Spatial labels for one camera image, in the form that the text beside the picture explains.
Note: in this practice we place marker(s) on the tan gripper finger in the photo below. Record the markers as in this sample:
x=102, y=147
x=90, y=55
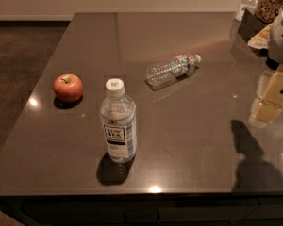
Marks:
x=273, y=95
x=260, y=113

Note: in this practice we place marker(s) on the blue-label plastic bottle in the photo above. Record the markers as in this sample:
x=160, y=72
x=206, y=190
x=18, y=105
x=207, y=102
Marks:
x=118, y=117

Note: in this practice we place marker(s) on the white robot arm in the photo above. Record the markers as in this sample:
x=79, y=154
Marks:
x=275, y=46

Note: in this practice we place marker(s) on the clear bottle in background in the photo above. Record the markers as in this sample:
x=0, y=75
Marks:
x=243, y=6

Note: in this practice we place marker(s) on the clear water bottle lying down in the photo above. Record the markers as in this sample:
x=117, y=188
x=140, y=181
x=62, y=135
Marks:
x=169, y=70

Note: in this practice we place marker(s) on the red apple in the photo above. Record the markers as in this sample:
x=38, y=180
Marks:
x=68, y=88

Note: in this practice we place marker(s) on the cream snack packet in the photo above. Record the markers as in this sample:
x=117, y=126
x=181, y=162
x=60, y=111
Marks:
x=261, y=39

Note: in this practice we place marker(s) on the black tray holder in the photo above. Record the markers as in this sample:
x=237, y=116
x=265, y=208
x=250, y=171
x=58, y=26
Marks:
x=249, y=26

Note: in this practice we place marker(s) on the glass jar of granola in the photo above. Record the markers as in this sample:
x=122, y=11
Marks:
x=267, y=10

